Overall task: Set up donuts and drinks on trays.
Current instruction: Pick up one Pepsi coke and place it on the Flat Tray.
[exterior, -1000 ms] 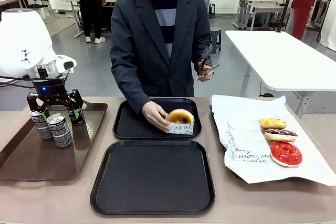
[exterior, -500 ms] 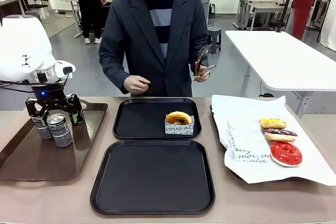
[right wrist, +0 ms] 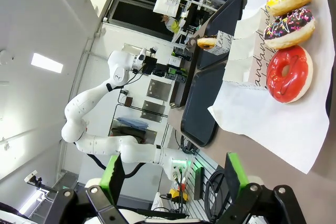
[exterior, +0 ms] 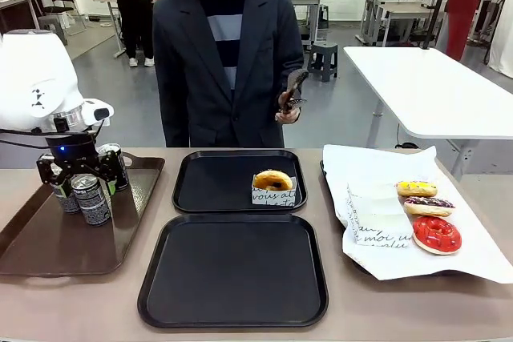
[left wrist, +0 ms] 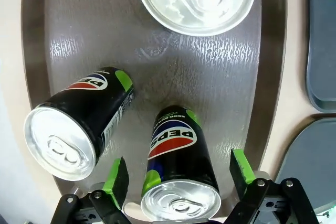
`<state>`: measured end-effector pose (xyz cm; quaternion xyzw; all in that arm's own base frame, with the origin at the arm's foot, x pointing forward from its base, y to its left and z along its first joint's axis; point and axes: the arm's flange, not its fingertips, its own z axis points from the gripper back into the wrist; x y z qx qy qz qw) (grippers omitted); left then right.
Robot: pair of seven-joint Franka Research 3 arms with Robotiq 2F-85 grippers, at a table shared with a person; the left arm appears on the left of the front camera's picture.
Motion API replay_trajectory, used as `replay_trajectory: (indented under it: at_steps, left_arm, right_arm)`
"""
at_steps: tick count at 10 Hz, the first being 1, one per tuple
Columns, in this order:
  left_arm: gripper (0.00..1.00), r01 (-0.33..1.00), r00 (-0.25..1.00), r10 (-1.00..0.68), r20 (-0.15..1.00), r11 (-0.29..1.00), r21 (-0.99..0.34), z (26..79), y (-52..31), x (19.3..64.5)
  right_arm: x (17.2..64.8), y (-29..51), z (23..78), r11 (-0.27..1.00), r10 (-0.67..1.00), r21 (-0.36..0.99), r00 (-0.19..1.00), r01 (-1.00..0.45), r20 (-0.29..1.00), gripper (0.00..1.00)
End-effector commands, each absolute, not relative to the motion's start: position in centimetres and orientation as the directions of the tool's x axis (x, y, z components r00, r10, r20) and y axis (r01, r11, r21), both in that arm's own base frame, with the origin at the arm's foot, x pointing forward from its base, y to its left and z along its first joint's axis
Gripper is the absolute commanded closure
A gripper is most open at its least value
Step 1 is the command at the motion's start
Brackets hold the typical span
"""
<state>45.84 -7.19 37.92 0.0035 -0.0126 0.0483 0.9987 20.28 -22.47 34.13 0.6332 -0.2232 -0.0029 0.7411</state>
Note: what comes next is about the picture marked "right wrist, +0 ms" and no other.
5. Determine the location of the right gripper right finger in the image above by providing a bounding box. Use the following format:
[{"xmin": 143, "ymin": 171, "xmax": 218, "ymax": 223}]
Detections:
[{"xmin": 217, "ymin": 152, "xmax": 308, "ymax": 224}]

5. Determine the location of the plain brown glazed donut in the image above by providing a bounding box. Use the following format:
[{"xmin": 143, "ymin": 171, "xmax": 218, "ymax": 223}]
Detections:
[{"xmin": 196, "ymin": 36, "xmax": 218, "ymax": 50}]

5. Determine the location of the small camera on stand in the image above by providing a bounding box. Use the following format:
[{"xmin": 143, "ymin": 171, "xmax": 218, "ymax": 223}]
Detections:
[{"xmin": 24, "ymin": 170, "xmax": 43, "ymax": 188}]

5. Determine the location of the grey metal wall plate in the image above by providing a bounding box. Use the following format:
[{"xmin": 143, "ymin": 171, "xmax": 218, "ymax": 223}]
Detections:
[
  {"xmin": 146, "ymin": 78, "xmax": 172, "ymax": 102},
  {"xmin": 140, "ymin": 100, "xmax": 166, "ymax": 123}
]

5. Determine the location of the yellow emergency stop box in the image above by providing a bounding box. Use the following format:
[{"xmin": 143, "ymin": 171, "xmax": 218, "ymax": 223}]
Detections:
[{"xmin": 170, "ymin": 187, "xmax": 188, "ymax": 204}]

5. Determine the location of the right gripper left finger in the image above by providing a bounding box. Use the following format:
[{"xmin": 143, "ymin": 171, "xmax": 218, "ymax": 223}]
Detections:
[{"xmin": 47, "ymin": 153, "xmax": 127, "ymax": 224}]

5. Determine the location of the chocolate sprinkle donut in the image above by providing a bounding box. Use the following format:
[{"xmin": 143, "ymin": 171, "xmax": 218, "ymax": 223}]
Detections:
[{"xmin": 263, "ymin": 8, "xmax": 316, "ymax": 50}]

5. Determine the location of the black coiled cable bundle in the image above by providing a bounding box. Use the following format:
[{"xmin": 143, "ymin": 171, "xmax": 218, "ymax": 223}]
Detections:
[{"xmin": 204, "ymin": 170, "xmax": 233, "ymax": 221}]

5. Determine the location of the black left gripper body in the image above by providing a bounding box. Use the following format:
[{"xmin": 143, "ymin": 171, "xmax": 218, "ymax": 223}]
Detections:
[{"xmin": 143, "ymin": 56, "xmax": 159, "ymax": 76}]

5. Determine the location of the white script paper donut holder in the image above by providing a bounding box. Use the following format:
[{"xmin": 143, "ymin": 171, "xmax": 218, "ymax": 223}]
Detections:
[{"xmin": 222, "ymin": 55, "xmax": 269, "ymax": 91}]

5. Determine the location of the red glazed donut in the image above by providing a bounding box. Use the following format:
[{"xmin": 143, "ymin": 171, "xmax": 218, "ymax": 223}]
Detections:
[{"xmin": 267, "ymin": 45, "xmax": 314, "ymax": 104}]

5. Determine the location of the large white paper sheet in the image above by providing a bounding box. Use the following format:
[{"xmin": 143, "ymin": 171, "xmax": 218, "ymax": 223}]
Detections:
[{"xmin": 207, "ymin": 0, "xmax": 331, "ymax": 174}]

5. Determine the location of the rectangular ceiling light panel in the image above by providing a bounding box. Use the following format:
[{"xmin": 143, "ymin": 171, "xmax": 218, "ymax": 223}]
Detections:
[{"xmin": 30, "ymin": 52, "xmax": 64, "ymax": 74}]

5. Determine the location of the black plastic serving tray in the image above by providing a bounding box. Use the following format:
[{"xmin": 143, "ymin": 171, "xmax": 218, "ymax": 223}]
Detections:
[
  {"xmin": 180, "ymin": 62, "xmax": 227, "ymax": 148},
  {"xmin": 196, "ymin": 0, "xmax": 244, "ymax": 70}
]

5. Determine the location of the background person yellow top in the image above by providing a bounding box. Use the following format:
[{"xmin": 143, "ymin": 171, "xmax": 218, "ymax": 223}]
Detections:
[{"xmin": 162, "ymin": 14, "xmax": 182, "ymax": 35}]

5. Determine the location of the doughnut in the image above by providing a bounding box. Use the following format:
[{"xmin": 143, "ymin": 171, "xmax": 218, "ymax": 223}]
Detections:
[
  {"xmin": 229, "ymin": 31, "xmax": 266, "ymax": 61},
  {"xmin": 214, "ymin": 30, "xmax": 233, "ymax": 57},
  {"xmin": 235, "ymin": 7, "xmax": 269, "ymax": 40}
]

